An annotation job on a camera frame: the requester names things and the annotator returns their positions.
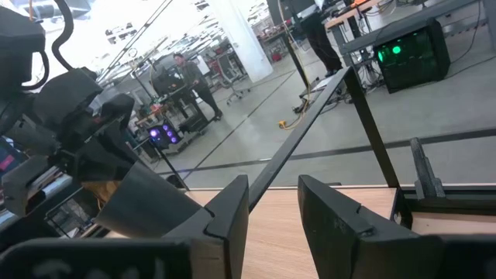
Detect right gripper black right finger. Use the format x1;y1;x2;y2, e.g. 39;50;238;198
297;174;496;279

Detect person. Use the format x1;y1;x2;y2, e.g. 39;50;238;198
300;0;344;78
173;53;224;122

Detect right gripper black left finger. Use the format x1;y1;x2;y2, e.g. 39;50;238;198
0;174;250;279

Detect black metal shelf wooden board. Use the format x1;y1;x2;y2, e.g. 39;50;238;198
247;66;496;236

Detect white column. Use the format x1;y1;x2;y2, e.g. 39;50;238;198
208;0;274;83

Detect wooden work table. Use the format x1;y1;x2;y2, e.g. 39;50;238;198
325;0;496;67

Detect green-lit computer tower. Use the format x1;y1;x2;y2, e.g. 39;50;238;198
372;18;452;94

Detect black plastic cup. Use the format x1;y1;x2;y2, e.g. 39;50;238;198
95;161;202;238

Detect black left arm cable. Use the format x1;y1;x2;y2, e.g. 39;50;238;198
21;0;75;93

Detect grey bracket post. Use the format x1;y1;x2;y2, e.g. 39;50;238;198
409;137;446;199

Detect white flat box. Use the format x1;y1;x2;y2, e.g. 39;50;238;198
309;75;335;93

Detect black standing desk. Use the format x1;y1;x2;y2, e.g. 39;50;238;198
135;83;215;136

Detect purple-lit computer tower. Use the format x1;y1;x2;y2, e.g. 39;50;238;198
146;122;183;150

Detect black table edge rail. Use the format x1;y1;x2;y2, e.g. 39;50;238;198
398;184;496;215

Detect yellow cable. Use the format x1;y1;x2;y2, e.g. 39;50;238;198
277;0;313;131

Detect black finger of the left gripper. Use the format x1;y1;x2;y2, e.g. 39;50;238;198
1;153;52;219
72;119;141;184

